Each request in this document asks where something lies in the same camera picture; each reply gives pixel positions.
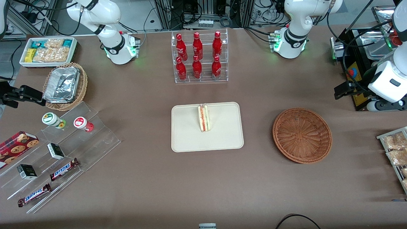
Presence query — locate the red plaid cookie box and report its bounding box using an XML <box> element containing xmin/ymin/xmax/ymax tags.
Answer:
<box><xmin>0</xmin><ymin>131</ymin><xmax>39</xmax><ymax>170</ymax></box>

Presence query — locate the red cola bottle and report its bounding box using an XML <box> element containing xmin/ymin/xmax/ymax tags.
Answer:
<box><xmin>176</xmin><ymin>57</ymin><xmax>187</xmax><ymax>81</ymax></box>
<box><xmin>212</xmin><ymin>31</ymin><xmax>223</xmax><ymax>59</ymax></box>
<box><xmin>192</xmin><ymin>32</ymin><xmax>204</xmax><ymax>60</ymax></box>
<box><xmin>211</xmin><ymin>56</ymin><xmax>222</xmax><ymax>79</ymax></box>
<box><xmin>176</xmin><ymin>33</ymin><xmax>189</xmax><ymax>61</ymax></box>
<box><xmin>192</xmin><ymin>55</ymin><xmax>203</xmax><ymax>79</ymax></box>

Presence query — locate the tray of packaged snacks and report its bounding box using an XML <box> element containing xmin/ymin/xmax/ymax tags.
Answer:
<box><xmin>377</xmin><ymin>126</ymin><xmax>407</xmax><ymax>195</ymax></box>

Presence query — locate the clear acrylic stepped display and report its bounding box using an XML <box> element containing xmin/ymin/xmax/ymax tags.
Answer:
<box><xmin>0</xmin><ymin>101</ymin><xmax>122</xmax><ymax>214</ymax></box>

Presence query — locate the red lid jar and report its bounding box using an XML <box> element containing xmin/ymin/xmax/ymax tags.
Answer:
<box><xmin>74</xmin><ymin>117</ymin><xmax>94</xmax><ymax>132</ymax></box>

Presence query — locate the steel warmer pan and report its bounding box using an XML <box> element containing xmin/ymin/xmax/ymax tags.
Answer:
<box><xmin>361</xmin><ymin>30</ymin><xmax>393</xmax><ymax>61</ymax></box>

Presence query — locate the small tan wicker basket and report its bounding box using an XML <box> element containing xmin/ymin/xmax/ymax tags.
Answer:
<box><xmin>42</xmin><ymin>62</ymin><xmax>88</xmax><ymax>112</ymax></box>

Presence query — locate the clear acrylic bottle rack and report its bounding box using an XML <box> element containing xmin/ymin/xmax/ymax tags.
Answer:
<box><xmin>171</xmin><ymin>29</ymin><xmax>229</xmax><ymax>84</ymax></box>

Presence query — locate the black yellow food warmer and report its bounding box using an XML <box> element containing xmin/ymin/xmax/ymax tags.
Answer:
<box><xmin>330</xmin><ymin>5</ymin><xmax>407</xmax><ymax>112</ymax></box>

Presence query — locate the beige plastic tray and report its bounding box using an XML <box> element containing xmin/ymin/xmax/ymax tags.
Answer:
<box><xmin>171</xmin><ymin>102</ymin><xmax>244</xmax><ymax>153</ymax></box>

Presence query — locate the large brown wicker basket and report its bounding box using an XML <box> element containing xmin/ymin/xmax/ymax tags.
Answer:
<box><xmin>272</xmin><ymin>108</ymin><xmax>333</xmax><ymax>164</ymax></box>

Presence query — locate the snickers bar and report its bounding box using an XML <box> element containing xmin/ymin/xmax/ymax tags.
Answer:
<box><xmin>50</xmin><ymin>158</ymin><xmax>79</xmax><ymax>182</ymax></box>
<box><xmin>17</xmin><ymin>184</ymin><xmax>51</xmax><ymax>207</ymax></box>

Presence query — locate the large clear cracker bag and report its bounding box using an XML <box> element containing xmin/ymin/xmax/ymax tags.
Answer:
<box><xmin>33</xmin><ymin>48</ymin><xmax>70</xmax><ymax>63</ymax></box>

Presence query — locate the green lid jar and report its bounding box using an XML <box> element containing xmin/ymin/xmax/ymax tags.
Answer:
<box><xmin>42</xmin><ymin>112</ymin><xmax>66</xmax><ymax>129</ymax></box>

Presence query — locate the black table cable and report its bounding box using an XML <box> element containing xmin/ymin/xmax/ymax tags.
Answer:
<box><xmin>275</xmin><ymin>213</ymin><xmax>321</xmax><ymax>229</ymax></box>

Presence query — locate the triangle sandwich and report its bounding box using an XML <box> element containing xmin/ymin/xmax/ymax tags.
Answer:
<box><xmin>198</xmin><ymin>103</ymin><xmax>211</xmax><ymax>132</ymax></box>

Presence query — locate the white snack bin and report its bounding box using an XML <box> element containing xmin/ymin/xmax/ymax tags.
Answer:
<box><xmin>19</xmin><ymin>37</ymin><xmax>78</xmax><ymax>69</ymax></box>

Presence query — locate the stack of foil trays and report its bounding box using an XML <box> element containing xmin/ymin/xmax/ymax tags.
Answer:
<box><xmin>43</xmin><ymin>66</ymin><xmax>80</xmax><ymax>104</ymax></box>

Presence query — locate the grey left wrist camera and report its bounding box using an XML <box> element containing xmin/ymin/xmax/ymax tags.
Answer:
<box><xmin>367</xmin><ymin>99</ymin><xmax>407</xmax><ymax>112</ymax></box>

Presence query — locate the small dark box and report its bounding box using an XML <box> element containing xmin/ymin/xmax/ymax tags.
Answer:
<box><xmin>17</xmin><ymin>164</ymin><xmax>38</xmax><ymax>180</ymax></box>
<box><xmin>47</xmin><ymin>143</ymin><xmax>65</xmax><ymax>160</ymax></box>

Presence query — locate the small clear cracker bag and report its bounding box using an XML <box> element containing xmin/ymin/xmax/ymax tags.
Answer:
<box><xmin>45</xmin><ymin>39</ymin><xmax>64</xmax><ymax>49</ymax></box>

